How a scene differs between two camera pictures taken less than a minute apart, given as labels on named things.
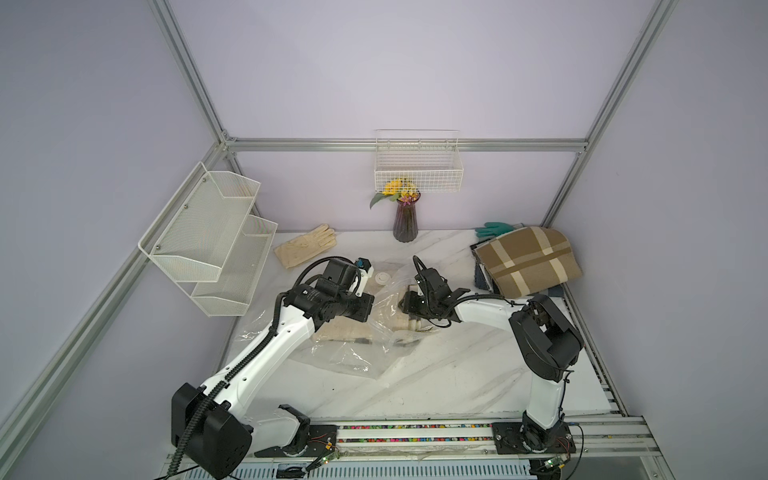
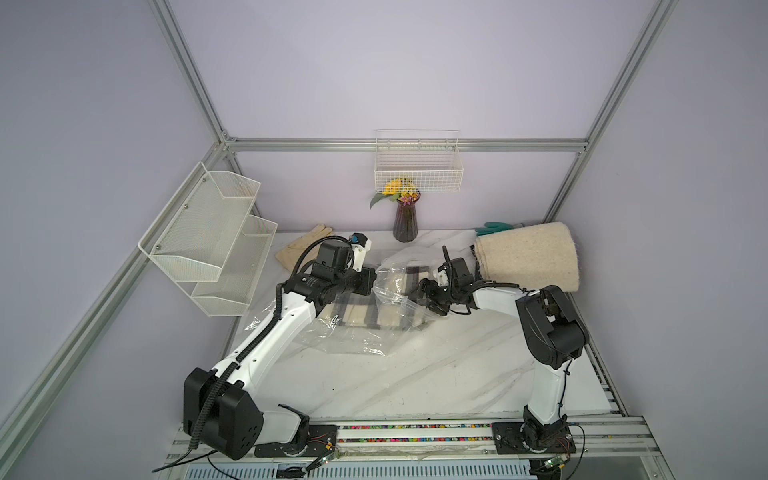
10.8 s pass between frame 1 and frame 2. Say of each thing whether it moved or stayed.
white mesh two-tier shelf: stayed
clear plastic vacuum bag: moved
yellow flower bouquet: stayed
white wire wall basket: stayed
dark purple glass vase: stayed
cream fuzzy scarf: moved
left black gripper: moved
